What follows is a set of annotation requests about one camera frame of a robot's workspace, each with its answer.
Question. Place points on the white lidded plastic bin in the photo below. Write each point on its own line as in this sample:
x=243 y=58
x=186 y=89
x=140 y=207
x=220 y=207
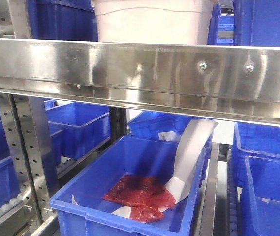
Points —
x=171 y=22

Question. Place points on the blue bin behind centre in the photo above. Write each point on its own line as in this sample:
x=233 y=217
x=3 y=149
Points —
x=159 y=126

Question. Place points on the blue bin middle left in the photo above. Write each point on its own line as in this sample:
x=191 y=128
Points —
x=85 y=126

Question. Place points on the blue bin right rear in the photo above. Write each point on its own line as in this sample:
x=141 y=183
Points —
x=252 y=139

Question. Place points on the blue bin upper left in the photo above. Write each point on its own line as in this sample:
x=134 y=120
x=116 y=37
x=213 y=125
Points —
x=72 y=20

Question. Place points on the stainless steel shelf beam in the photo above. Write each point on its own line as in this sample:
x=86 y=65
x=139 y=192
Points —
x=222 y=82

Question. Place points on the blue bin upper right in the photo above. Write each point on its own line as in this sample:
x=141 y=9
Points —
x=257 y=22

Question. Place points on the blue bin lower right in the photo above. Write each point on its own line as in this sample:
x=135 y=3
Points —
x=260 y=197

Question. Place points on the white paper sheet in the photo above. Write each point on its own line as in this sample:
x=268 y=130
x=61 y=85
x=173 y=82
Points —
x=187 y=153

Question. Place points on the red bubble wrap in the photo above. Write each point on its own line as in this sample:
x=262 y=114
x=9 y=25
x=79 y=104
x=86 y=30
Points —
x=145 y=195

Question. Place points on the roller conveyor track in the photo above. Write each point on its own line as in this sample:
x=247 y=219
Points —
x=15 y=214

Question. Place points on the perforated steel shelf post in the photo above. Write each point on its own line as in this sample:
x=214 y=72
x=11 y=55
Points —
x=26 y=129

